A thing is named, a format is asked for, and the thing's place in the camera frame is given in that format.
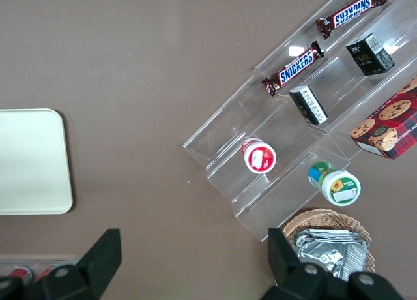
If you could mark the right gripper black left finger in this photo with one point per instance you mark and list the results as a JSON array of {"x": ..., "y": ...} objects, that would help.
[{"x": 102, "y": 254}]

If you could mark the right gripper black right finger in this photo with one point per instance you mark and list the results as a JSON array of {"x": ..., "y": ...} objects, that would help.
[{"x": 281, "y": 254}]

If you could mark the light woven wicker basket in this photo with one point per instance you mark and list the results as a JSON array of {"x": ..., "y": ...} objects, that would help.
[{"x": 321, "y": 218}]

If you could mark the cream plastic tray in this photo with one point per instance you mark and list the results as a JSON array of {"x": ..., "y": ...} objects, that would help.
[{"x": 32, "y": 159}]

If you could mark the silver foil packet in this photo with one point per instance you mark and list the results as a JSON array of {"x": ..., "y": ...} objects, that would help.
[{"x": 329, "y": 252}]

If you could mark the clear acrylic bottle holder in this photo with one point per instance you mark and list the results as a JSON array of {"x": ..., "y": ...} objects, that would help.
[{"x": 39, "y": 260}]

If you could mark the red capped bottle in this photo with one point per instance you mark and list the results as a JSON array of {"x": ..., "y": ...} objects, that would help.
[{"x": 20, "y": 273}]

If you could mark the green label sunflower jar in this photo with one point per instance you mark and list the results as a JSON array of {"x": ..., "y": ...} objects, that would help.
[{"x": 339, "y": 187}]

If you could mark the red lid white jar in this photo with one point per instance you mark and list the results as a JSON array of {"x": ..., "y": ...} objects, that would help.
[{"x": 260, "y": 158}]

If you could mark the clear acrylic stepped display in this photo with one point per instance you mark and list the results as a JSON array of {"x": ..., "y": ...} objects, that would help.
[{"x": 228, "y": 130}]

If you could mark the small black carton box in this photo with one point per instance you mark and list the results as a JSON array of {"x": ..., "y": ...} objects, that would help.
[
  {"x": 309, "y": 106},
  {"x": 369, "y": 57}
]

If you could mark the red plaid cookie box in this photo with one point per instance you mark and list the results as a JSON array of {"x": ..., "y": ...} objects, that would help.
[{"x": 391, "y": 124}]

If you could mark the Snickers chocolate bar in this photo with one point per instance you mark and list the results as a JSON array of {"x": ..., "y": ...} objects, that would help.
[
  {"x": 352, "y": 13},
  {"x": 294, "y": 70}
]

